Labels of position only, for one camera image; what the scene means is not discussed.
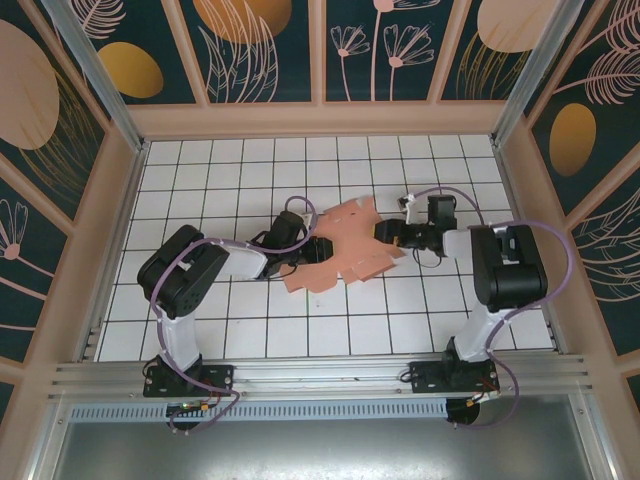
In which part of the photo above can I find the aluminium frame post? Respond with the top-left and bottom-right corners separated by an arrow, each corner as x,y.
489,0 -> 586,146
39,0 -> 151,154

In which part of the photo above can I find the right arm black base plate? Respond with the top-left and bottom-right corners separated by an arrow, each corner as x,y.
408,360 -> 501,394

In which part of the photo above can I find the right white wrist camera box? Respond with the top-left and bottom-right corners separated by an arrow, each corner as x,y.
397,193 -> 426,225

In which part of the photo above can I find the small green circuit board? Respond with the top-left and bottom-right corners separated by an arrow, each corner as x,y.
167,401 -> 214,417

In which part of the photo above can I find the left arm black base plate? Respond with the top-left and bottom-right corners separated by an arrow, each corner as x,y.
143,364 -> 235,399

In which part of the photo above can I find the pink paper box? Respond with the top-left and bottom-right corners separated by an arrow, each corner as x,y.
282,196 -> 407,295

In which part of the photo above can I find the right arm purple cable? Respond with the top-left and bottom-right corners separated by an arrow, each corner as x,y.
407,186 -> 573,431

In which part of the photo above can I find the aluminium mounting rail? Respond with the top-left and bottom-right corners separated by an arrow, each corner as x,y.
47,355 -> 594,401

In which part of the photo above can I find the steel sheet panel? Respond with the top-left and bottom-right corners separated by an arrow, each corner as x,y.
29,394 -> 616,480

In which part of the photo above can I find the grey slotted cable duct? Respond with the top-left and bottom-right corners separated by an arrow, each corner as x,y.
69,398 -> 449,421

